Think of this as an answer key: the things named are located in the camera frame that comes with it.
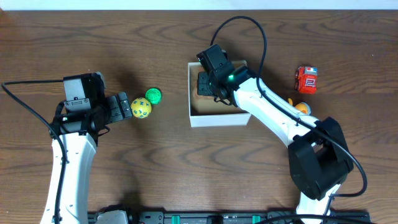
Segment brown plush toy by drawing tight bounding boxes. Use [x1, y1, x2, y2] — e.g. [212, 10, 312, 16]
[190, 76, 245, 115]

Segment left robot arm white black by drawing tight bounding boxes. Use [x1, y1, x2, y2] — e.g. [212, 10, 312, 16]
[41, 72, 132, 223]

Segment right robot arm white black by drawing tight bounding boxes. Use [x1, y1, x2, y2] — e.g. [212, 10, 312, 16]
[197, 45, 354, 223]

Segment green lattice plastic ball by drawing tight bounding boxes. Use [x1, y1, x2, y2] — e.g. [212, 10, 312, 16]
[146, 88, 162, 105]

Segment yellow ball with blue letters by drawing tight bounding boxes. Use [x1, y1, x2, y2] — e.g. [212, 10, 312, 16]
[131, 98, 152, 119]

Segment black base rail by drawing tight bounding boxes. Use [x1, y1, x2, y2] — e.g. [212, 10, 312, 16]
[88, 205, 371, 224]

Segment orange rubber duck toy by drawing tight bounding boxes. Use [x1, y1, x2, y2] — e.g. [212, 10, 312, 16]
[288, 98, 312, 115]

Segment red toy car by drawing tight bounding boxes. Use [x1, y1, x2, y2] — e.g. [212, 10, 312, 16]
[295, 66, 318, 95]

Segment white cardboard box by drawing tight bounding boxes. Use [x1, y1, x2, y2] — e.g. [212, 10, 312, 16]
[187, 62, 251, 128]

